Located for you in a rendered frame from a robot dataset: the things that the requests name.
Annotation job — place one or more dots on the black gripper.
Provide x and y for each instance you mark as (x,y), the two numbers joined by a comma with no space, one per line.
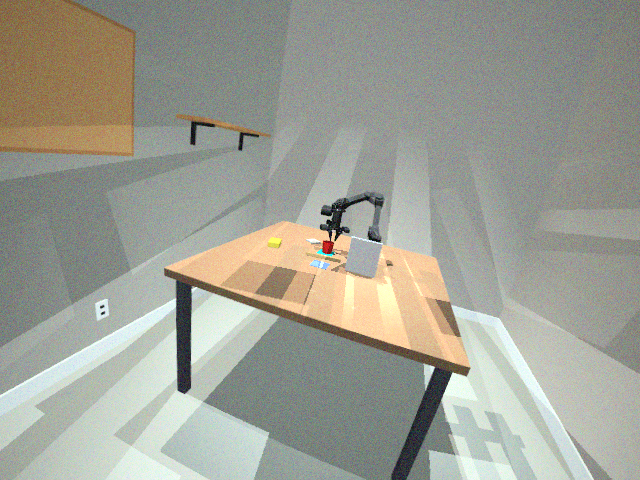
(335,225)

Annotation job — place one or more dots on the small yellow block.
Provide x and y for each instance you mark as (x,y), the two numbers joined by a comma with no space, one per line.
(274,242)

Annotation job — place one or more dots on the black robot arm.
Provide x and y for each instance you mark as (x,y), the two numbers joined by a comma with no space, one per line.
(341,204)

